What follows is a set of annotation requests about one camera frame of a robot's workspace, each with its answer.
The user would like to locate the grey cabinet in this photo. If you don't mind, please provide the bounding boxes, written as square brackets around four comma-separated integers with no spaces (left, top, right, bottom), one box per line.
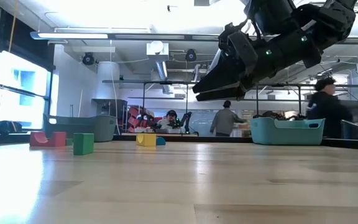
[91,98,129,125]

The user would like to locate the black background robot arms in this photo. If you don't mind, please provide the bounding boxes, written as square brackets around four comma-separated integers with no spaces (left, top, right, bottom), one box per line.
[178,111,194,134]

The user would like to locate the long ceiling light bar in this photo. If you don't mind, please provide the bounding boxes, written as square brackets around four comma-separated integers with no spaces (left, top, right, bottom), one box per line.
[29,30,220,43]

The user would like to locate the small green cube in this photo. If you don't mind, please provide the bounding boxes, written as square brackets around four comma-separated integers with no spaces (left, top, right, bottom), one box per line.
[73,133,95,156]

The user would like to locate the white round column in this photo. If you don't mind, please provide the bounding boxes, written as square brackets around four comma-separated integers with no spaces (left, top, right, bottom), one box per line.
[96,61,121,118]

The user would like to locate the red crates stack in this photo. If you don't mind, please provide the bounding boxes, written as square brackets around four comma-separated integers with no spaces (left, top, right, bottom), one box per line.
[127,105,155,133]

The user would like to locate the teal plastic bin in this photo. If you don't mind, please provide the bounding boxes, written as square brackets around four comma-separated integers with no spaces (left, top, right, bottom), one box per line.
[249,117,326,146]

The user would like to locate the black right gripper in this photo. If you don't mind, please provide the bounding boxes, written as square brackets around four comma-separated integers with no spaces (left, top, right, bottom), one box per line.
[192,20,295,102]

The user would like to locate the person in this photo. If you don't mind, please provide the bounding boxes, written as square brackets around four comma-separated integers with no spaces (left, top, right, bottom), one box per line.
[209,100,246,137]
[157,110,183,131]
[306,77,354,139]

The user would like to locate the grey-blue plastic bin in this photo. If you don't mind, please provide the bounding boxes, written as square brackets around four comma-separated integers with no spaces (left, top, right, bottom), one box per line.
[43,113,117,143]

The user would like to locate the red arch block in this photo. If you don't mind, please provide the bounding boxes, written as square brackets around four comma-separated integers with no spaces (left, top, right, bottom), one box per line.
[29,131,67,147]

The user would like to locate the black metal rack frame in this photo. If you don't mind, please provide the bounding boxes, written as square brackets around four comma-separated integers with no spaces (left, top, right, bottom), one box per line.
[102,79,358,118]

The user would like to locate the black round ceiling spotlight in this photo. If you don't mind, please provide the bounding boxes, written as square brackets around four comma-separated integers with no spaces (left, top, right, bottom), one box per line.
[184,49,198,62]
[81,52,96,66]

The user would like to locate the yellow arch block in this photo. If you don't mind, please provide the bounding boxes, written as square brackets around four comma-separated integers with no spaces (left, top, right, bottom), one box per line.
[135,133,157,147]

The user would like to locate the white ceiling box unit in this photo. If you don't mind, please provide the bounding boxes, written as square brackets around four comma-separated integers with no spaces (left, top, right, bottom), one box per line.
[146,40,170,62]

